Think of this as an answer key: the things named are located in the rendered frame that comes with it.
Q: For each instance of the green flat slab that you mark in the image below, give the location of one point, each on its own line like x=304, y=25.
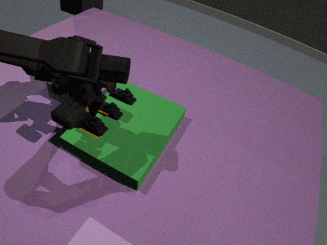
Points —
x=140, y=124

